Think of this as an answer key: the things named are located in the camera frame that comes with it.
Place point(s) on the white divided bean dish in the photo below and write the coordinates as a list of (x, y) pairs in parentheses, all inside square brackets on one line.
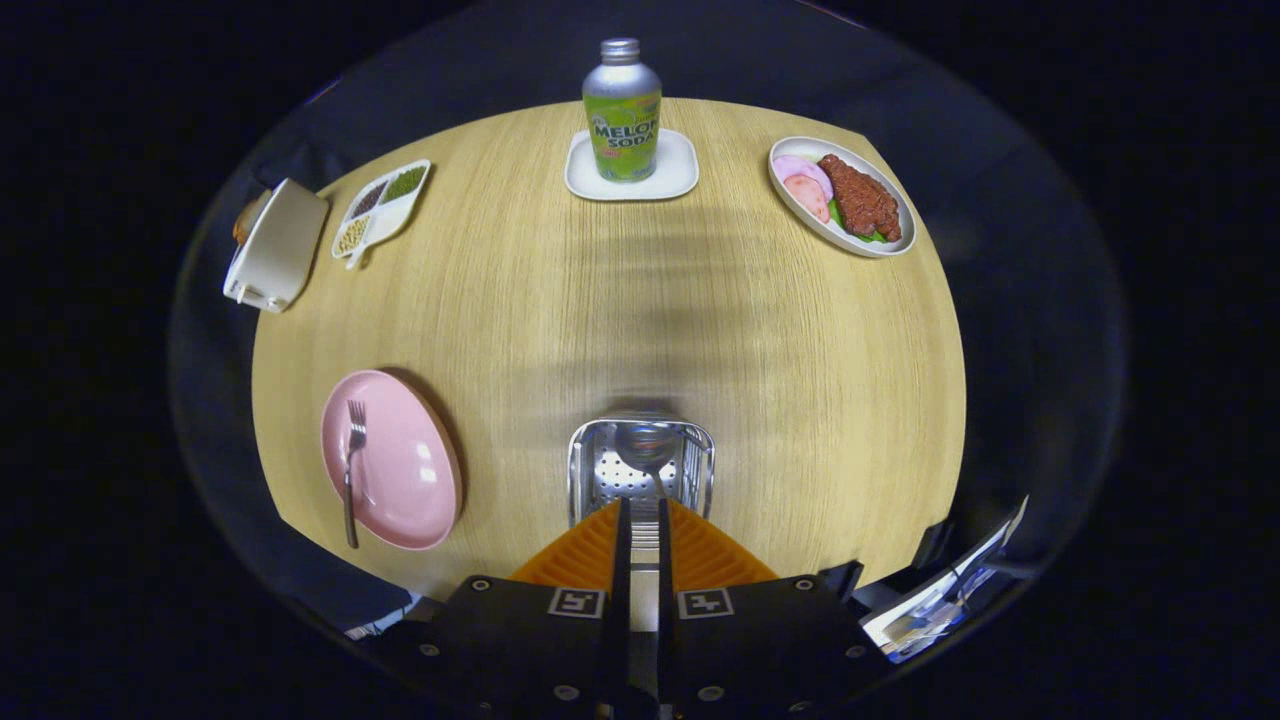
[(385, 205)]

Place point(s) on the silver soda bottle green label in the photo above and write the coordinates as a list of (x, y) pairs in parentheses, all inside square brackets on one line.
[(622, 120)]

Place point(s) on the green lettuce leaf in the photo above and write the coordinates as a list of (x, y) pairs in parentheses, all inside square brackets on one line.
[(836, 215)]

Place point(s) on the stack of white papers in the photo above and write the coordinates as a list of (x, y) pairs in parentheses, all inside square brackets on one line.
[(940, 600)]

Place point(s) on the white oval food plate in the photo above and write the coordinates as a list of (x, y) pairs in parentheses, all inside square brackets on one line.
[(800, 228)]

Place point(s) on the white toaster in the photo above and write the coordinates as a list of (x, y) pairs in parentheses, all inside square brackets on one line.
[(280, 245)]

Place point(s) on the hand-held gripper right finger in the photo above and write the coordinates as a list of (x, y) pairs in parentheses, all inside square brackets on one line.
[(770, 640)]

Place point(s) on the white printed paper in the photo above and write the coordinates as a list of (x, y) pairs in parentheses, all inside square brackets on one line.
[(385, 618)]

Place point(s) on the metal cutlery basket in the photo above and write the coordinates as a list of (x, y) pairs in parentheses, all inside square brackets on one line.
[(600, 475)]

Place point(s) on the pale pink ham slice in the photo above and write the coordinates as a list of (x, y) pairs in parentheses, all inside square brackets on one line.
[(795, 166)]

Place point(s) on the toast slice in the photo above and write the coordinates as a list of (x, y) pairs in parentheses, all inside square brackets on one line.
[(245, 220)]

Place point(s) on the red-brown meat piece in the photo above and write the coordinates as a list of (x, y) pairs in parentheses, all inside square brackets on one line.
[(860, 198)]

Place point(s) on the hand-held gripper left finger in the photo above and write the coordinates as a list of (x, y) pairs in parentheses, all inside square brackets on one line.
[(520, 640)]

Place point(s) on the pink round plate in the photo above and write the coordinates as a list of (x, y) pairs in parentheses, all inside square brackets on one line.
[(405, 470)]

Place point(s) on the white square coaster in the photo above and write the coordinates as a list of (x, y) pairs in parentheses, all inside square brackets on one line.
[(678, 175)]

